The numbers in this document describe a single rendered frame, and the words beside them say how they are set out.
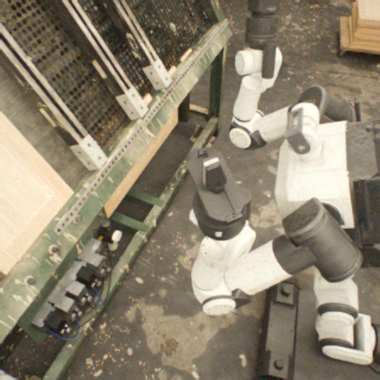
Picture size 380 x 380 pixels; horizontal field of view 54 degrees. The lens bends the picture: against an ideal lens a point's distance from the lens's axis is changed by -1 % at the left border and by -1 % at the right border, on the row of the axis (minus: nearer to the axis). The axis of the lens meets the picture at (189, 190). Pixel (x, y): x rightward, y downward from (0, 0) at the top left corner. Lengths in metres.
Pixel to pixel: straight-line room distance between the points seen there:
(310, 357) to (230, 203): 1.50
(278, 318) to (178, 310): 0.54
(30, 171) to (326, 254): 1.00
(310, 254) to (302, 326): 1.21
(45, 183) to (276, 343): 1.25
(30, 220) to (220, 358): 1.18
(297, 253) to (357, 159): 0.26
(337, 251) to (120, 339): 1.50
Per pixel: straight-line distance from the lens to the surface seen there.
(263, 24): 1.09
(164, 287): 2.20
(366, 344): 1.89
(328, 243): 0.81
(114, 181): 1.56
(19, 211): 1.38
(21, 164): 1.39
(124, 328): 2.14
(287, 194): 0.90
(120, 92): 1.65
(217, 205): 0.53
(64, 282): 1.46
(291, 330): 1.96
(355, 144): 0.97
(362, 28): 3.91
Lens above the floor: 2.00
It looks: 51 degrees down
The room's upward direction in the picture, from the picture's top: straight up
